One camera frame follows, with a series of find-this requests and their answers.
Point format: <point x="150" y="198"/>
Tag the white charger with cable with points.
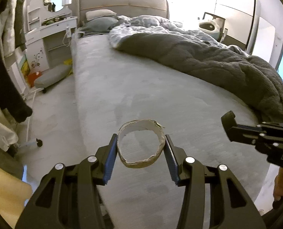
<point x="67" y="37"/>

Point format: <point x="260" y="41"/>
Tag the hanging clothes on rack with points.
<point x="11" y="38"/>

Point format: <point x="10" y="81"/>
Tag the white wardrobe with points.
<point x="241" y="17"/>

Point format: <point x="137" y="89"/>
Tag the red bag on floor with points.
<point x="32" y="77"/>

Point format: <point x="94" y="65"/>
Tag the white cat bed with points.
<point x="211" y="28"/>

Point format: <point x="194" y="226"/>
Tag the beige pillow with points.
<point x="99" y="13"/>

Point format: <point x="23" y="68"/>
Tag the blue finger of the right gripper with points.
<point x="251" y="135"/>

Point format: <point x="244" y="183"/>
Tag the white dressing table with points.
<point x="45" y="31"/>

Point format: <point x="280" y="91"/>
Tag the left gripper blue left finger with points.
<point x="67" y="196"/>

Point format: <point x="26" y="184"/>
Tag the beige padded headboard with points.
<point x="130" y="8"/>

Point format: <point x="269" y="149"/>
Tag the grey green pillow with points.
<point x="100" y="25"/>

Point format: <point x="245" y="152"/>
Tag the clothes rack wheeled base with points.
<point x="30" y="142"/>

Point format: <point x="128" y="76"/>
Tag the grey bed mattress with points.
<point x="113" y="88"/>

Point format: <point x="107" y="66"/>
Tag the dark grey fluffy blanket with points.
<point x="250" y="78"/>

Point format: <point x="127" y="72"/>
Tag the right hand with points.
<point x="278" y="188"/>

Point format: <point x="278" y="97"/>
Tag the blue white patterned duvet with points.
<point x="151" y="24"/>

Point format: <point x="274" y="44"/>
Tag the grey padded stool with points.
<point x="52" y="76"/>

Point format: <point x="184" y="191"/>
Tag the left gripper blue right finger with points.
<point x="230" y="204"/>

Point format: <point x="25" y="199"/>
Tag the colourful picture book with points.
<point x="24" y="69"/>

